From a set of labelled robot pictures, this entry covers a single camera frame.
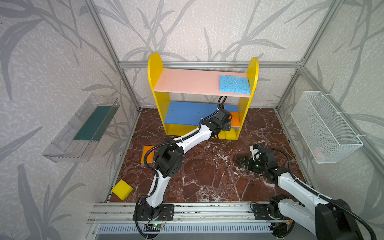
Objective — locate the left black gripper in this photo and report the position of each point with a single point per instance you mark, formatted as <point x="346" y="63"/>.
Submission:
<point x="226" y="124"/>

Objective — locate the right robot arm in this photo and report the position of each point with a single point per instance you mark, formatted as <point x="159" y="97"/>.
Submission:
<point x="324" y="217"/>

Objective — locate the blue sponge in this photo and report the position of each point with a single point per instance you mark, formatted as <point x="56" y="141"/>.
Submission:
<point x="226" y="84"/>
<point x="242" y="85"/>

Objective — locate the controller board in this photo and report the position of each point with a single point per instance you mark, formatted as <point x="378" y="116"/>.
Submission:
<point x="280" y="231"/>
<point x="154" y="227"/>

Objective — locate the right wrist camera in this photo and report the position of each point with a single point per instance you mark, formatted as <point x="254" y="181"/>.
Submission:
<point x="255" y="150"/>

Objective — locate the white wire mesh basket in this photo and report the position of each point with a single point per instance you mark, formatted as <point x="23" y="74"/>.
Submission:
<point x="326" y="132"/>

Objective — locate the left controller board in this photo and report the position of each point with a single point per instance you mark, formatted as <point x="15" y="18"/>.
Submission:
<point x="154" y="227"/>

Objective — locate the yellow orange sponge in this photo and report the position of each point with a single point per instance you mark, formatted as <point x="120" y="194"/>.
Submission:
<point x="235" y="121"/>

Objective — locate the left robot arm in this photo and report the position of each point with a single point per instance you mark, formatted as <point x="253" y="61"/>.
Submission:
<point x="165" y="160"/>

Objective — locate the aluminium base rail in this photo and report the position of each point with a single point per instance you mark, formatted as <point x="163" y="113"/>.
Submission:
<point x="182" y="218"/>

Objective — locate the clear plastic wall bin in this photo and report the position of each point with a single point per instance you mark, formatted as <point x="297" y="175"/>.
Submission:
<point x="79" y="138"/>

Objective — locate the yellow shelf unit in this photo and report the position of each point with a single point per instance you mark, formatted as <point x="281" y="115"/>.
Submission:
<point x="179" y="118"/>

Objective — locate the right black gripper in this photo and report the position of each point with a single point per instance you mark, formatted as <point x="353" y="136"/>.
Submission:
<point x="249" y="162"/>

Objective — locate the right controller board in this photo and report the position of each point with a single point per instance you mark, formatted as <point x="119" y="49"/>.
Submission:
<point x="280" y="231"/>

